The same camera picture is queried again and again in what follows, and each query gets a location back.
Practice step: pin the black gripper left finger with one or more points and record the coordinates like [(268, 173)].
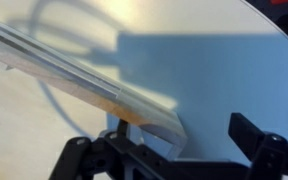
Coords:
[(84, 156)]

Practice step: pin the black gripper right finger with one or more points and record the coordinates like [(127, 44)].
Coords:
[(270, 156)]

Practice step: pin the wooden slatted crate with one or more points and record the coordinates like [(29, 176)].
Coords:
[(67, 75)]

